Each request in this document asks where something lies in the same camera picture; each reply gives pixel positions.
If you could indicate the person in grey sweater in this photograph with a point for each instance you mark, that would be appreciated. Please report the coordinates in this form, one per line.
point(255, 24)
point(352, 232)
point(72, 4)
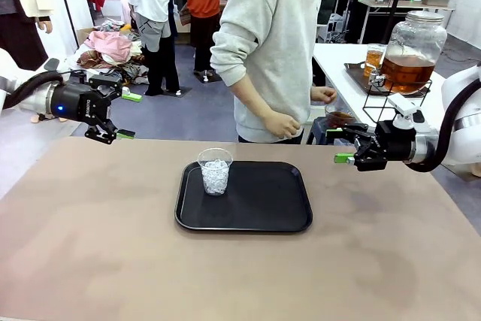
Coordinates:
point(278, 35)

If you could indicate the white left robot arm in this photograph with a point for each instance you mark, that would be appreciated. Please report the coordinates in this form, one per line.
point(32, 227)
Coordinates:
point(9, 63)

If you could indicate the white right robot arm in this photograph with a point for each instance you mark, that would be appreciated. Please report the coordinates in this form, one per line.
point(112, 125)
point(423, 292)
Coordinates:
point(469, 148)

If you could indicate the white side table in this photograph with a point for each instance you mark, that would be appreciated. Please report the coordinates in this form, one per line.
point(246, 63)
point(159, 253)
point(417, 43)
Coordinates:
point(334, 58)

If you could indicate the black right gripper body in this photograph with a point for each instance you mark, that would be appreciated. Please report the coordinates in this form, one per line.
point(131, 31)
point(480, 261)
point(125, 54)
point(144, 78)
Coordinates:
point(396, 144)

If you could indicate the black plastic serving tray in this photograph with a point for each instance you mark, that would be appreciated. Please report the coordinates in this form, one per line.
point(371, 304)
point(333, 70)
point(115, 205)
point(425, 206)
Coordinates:
point(255, 208)

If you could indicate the mixed clothes pile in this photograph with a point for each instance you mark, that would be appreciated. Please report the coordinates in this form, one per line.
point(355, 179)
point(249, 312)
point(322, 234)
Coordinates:
point(131, 71)

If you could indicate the person's left hand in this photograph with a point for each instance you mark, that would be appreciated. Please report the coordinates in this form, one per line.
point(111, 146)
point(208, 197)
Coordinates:
point(324, 94)

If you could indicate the person's right forearm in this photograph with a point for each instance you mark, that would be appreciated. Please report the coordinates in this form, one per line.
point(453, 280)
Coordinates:
point(255, 101)

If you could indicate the glass bowl brown liquid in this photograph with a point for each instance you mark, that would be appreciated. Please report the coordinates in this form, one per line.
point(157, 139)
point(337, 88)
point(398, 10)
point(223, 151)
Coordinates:
point(338, 118)

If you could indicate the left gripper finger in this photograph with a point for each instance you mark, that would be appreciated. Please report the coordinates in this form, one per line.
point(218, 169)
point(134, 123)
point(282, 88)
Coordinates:
point(103, 131)
point(109, 82)

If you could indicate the short clear plastic cup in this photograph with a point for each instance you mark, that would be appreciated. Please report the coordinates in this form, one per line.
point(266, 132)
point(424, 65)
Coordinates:
point(215, 178)

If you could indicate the dark plastic stool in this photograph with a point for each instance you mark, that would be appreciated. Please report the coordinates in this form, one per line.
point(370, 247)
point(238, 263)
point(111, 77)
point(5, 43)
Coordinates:
point(319, 131)

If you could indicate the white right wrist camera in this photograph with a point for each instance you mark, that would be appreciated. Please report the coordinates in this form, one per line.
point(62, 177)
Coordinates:
point(404, 106)

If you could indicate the pink cloth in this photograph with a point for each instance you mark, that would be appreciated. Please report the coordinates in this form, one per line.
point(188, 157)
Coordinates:
point(111, 44)

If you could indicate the person's right hand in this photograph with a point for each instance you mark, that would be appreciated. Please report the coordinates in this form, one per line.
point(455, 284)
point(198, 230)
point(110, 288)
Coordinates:
point(283, 125)

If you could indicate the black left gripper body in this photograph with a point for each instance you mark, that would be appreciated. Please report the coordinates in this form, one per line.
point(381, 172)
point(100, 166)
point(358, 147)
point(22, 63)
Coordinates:
point(75, 105)

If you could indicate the glass tea drink dispenser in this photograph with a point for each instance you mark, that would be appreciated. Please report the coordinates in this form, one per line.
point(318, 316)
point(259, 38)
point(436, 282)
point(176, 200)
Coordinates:
point(417, 43)

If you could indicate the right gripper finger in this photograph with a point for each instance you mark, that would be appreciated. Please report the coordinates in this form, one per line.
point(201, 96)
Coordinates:
point(357, 131)
point(370, 163)

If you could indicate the tall clear plastic cup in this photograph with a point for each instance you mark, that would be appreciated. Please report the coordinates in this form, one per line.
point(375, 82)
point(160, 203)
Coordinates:
point(374, 61)

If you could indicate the white partition screen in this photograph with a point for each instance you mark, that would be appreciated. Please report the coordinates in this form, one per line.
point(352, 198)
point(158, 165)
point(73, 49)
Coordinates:
point(77, 5)

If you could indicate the dark metal tray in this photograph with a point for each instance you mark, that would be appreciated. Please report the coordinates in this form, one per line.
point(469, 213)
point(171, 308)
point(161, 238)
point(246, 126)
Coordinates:
point(355, 71)

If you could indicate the small cardboard box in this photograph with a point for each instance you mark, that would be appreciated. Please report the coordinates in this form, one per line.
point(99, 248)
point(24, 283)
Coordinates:
point(83, 35)

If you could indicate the wooden top work table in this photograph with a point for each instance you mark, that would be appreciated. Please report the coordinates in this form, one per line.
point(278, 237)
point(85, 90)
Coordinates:
point(376, 4)

